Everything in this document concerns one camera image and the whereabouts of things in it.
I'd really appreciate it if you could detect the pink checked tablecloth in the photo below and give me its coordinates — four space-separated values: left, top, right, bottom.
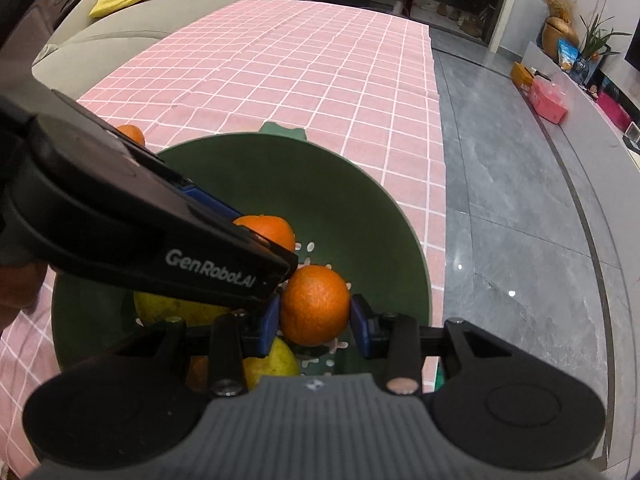
0 0 447 478

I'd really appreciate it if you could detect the black framed glass door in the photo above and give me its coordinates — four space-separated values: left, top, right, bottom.
305 0 528 56

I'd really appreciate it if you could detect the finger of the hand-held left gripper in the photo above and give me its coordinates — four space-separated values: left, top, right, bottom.
238 222 299 264
181 184 242 224

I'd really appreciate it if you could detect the blue snack bag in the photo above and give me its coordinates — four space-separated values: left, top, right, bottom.
557 39 578 71

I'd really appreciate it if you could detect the black television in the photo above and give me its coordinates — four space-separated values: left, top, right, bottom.
624 30 640 73

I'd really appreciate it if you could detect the magenta box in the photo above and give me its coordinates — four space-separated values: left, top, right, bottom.
596 91 632 128

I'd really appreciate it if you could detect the pink box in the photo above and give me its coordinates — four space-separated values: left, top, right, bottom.
529 78 570 124

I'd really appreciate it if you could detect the orange box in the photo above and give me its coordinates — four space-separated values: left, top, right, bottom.
510 61 535 90

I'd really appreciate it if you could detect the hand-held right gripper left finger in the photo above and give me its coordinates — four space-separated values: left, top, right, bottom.
117 294 281 397

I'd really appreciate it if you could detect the golden vase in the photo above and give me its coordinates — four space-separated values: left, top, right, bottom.
542 16 581 61

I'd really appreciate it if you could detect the beige sofa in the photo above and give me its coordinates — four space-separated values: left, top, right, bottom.
31 0 300 101

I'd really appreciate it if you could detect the grey television console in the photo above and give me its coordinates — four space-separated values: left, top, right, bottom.
520 42 640 201

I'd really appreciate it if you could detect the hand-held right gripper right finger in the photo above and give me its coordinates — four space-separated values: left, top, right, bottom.
350 296 506 395

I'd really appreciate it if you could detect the yellow-green pear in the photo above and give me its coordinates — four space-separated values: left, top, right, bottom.
244 336 302 392
132 290 233 328

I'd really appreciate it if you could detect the person's left forearm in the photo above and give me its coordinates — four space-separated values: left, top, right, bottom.
0 260 48 333

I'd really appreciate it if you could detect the dried pampas grass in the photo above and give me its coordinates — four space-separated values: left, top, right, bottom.
544 0 576 21

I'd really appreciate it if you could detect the green potted plant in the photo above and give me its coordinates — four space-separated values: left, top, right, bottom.
577 12 633 61

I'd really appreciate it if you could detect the green colander bowl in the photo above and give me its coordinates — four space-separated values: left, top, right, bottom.
50 121 432 396

